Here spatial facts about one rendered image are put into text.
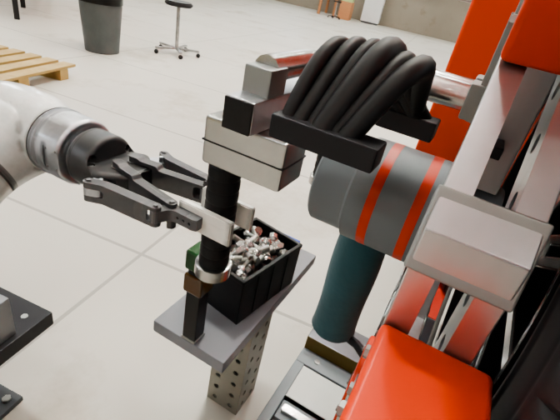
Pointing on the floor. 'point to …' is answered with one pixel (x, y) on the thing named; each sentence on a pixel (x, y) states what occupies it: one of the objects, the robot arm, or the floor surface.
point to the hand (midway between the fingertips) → (217, 215)
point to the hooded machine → (372, 12)
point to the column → (239, 373)
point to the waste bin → (101, 25)
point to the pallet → (30, 66)
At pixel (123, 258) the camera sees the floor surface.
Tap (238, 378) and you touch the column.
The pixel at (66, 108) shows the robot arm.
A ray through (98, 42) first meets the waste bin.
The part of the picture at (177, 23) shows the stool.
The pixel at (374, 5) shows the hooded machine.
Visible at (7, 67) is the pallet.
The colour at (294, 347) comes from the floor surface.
